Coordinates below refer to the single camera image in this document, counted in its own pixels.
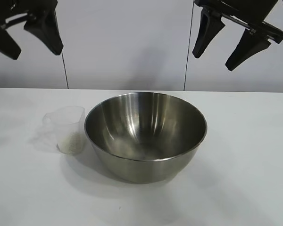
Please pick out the white rice grains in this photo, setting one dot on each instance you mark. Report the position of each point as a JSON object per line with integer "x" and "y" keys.
{"x": 69, "y": 143}

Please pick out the stainless steel mixing bowl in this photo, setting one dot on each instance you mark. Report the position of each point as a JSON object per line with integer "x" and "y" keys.
{"x": 146, "y": 127}

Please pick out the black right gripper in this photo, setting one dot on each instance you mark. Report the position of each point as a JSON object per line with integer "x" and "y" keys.
{"x": 243, "y": 11}

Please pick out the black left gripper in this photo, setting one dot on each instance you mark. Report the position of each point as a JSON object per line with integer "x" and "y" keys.
{"x": 21, "y": 8}

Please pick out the clear plastic measuring cup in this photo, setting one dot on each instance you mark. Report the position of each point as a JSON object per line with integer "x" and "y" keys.
{"x": 66, "y": 122}

